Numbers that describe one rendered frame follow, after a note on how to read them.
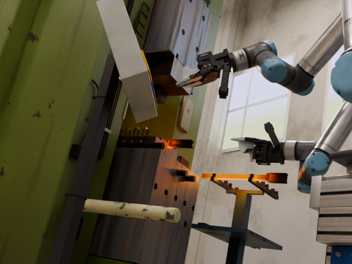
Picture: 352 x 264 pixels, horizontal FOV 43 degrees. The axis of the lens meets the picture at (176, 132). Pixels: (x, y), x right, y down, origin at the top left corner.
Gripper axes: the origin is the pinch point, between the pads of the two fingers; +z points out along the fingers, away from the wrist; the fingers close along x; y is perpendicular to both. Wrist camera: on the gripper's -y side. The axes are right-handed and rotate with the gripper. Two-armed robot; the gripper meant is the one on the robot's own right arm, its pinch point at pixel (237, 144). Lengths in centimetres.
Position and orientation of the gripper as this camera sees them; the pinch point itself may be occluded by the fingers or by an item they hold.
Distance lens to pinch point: 183.0
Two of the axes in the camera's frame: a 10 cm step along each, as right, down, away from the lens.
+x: 4.6, 3.9, 8.0
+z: -8.7, -0.1, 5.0
